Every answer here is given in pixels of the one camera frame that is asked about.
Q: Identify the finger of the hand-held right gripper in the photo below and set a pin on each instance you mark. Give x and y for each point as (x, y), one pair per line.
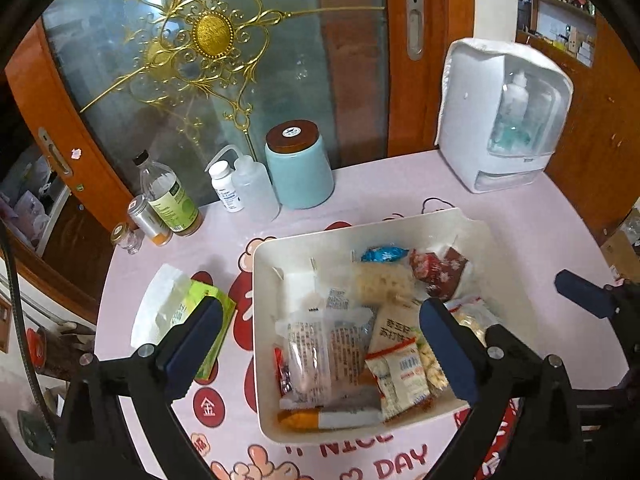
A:
(580, 290)
(502, 336)

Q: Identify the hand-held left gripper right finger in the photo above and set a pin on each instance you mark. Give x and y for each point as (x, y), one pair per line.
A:
(450, 355)

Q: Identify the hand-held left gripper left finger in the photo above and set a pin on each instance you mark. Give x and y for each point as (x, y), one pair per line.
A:
(192, 355)

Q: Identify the clear nut mix packet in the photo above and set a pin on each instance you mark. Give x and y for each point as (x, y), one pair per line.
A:
(470, 317)

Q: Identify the small red white snack packet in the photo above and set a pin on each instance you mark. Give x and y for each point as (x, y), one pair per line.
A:
(400, 375)

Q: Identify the beige cracker packet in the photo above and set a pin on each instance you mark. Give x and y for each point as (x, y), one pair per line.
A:
(395, 327)

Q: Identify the maroon silver snack packet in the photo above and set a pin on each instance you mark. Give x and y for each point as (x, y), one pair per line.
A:
(435, 270)

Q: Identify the yellow rice cracker packet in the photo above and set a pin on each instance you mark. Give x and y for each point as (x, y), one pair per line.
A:
(380, 282)

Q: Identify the white plastic storage bin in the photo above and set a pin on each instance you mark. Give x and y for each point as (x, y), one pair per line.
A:
(270, 285)

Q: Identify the clear bag with brown print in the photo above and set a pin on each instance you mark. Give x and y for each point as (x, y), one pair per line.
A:
(305, 360)

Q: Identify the blue white snack packet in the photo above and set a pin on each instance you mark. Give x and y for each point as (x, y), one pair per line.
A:
(382, 254)

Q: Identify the green tissue pack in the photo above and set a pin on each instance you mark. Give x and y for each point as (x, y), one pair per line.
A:
(160, 305)

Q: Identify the cardboard box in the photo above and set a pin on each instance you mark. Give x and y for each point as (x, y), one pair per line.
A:
(622, 245)

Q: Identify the small glass jar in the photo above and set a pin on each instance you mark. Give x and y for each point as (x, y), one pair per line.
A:
(127, 242)

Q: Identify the wooden cabinet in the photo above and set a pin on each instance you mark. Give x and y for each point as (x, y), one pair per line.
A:
(590, 160)

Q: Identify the small metal can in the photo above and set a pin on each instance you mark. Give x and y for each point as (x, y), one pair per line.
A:
(145, 220)

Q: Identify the glass bottle with green label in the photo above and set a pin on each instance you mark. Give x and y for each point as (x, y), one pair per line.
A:
(170, 200)

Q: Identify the white pill bottle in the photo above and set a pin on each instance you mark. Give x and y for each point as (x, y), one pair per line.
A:
(227, 192)

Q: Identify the pink printed tablecloth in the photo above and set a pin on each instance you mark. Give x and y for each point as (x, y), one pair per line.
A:
(380, 195)

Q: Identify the clear squeeze wash bottle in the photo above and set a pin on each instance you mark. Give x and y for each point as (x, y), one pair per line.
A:
(255, 190)

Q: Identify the light blue canister brown lid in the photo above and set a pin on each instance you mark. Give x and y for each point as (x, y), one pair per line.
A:
(300, 175)

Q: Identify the glass door with gold ornament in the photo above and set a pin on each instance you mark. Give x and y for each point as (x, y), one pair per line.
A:
(280, 60)

